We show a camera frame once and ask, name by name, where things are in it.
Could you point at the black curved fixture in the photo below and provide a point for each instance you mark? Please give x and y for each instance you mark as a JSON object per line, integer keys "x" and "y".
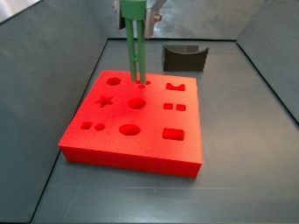
{"x": 184, "y": 58}

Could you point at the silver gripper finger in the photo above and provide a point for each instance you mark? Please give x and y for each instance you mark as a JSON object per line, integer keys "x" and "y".
{"x": 152, "y": 18}
{"x": 120, "y": 21}

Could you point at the green three prong object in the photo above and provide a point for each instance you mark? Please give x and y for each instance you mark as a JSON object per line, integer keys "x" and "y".
{"x": 132, "y": 10}

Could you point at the red block with shaped holes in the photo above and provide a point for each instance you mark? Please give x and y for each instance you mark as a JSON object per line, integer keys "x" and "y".
{"x": 137, "y": 126}

